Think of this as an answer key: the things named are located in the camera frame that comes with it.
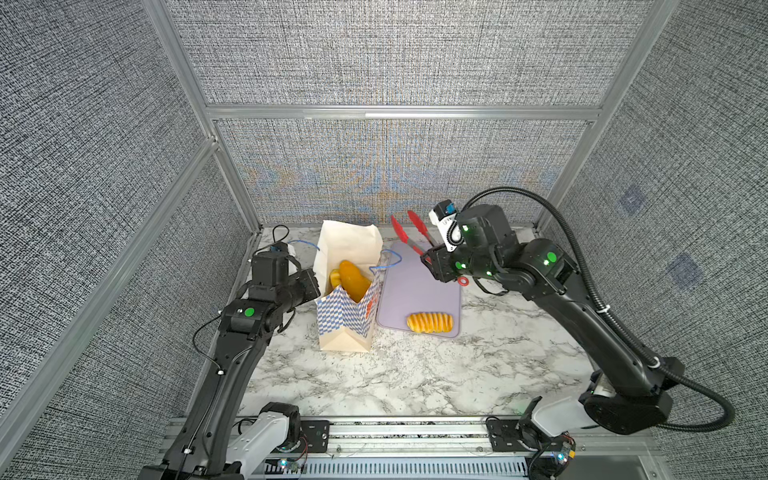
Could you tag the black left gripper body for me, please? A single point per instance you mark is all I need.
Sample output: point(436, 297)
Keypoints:
point(305, 288)

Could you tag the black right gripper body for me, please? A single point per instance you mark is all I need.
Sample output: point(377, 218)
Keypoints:
point(462, 260)

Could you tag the round yellow tart bread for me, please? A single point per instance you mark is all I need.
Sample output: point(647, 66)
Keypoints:
point(335, 279)

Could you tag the long baguette loaf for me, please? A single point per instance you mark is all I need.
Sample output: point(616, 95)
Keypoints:
point(353, 281)

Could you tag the blue checkered paper bag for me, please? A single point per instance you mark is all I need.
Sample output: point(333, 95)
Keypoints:
point(343, 323)

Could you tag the ridged spiral bread roll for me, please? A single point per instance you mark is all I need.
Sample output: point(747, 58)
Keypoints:
point(430, 322)

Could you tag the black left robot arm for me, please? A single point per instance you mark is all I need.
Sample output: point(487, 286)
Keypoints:
point(205, 447)

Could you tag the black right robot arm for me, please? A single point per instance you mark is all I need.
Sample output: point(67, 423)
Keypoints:
point(624, 395)

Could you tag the lilac plastic tray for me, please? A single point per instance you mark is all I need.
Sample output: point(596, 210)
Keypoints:
point(409, 288)

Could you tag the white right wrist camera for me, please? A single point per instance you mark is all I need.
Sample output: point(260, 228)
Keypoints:
point(443, 217)

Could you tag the aluminium enclosure frame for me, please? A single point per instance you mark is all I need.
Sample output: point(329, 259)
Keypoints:
point(146, 144)

